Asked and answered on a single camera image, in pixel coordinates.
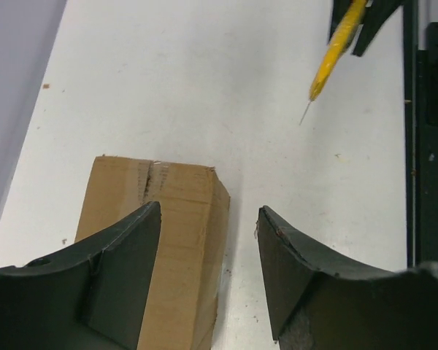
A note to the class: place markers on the brown cardboard express box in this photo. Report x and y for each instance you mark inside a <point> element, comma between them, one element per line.
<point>182,303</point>

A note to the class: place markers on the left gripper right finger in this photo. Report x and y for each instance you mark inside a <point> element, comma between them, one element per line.
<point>318,298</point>

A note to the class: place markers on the yellow utility knife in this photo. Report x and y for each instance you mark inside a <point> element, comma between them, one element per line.
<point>338,44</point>

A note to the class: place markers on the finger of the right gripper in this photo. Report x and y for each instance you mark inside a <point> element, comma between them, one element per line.
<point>339,8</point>
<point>375,17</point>

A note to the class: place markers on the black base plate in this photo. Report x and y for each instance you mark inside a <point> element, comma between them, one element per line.
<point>420,40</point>

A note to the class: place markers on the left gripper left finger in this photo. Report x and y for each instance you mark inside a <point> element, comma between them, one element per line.
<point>90,295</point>

